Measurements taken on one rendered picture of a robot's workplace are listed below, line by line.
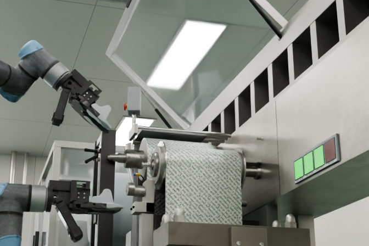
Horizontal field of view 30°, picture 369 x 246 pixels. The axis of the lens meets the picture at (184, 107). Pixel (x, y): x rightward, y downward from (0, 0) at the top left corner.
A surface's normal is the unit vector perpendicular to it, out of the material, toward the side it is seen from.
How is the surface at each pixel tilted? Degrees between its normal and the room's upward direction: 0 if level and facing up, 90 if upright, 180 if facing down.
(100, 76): 180
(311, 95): 90
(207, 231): 90
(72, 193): 90
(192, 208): 90
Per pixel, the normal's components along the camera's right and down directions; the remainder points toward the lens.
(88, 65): 0.00, 0.94
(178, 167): 0.28, -0.33
